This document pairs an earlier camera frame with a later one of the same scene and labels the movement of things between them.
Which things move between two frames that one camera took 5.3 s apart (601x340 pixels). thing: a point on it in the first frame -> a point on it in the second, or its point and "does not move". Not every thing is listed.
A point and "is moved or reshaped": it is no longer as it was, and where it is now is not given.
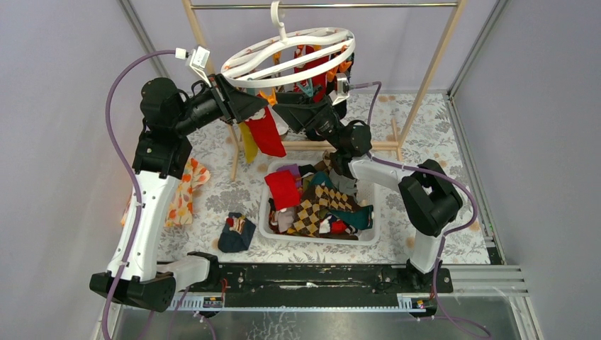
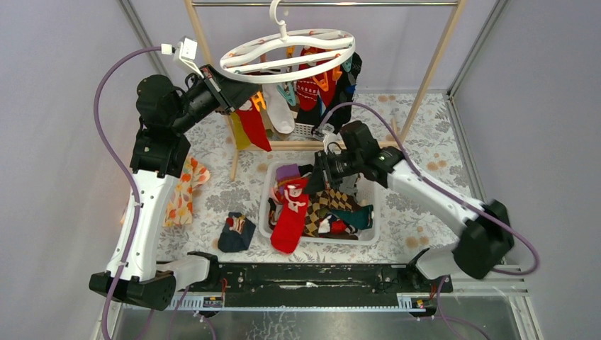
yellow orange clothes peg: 272,98 is moved or reshaped
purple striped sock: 293,168 does not move
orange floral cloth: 192,176 does not move
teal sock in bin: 361,219 does not move
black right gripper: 298,117 -> 316,183
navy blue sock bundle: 237,233 does not move
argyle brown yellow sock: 307,221 does not move
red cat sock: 283,189 -> 289,227
